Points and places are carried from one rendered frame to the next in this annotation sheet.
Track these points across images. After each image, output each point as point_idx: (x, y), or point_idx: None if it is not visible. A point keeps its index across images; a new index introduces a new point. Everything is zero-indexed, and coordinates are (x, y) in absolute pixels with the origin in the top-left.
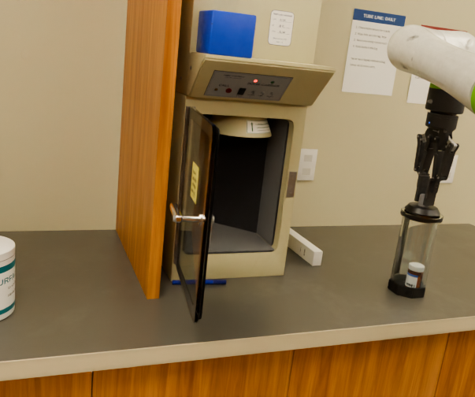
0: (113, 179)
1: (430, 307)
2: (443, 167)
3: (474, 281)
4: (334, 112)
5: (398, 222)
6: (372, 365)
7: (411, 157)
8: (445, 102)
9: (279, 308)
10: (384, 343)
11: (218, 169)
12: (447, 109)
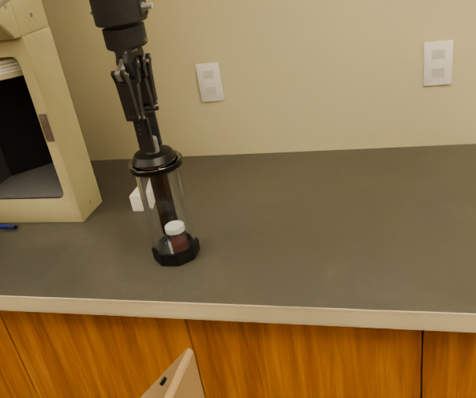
0: None
1: (161, 282)
2: (121, 104)
3: (300, 248)
4: (226, 12)
5: (367, 144)
6: (95, 336)
7: (365, 54)
8: (93, 12)
9: (9, 262)
10: (97, 315)
11: None
12: (98, 22)
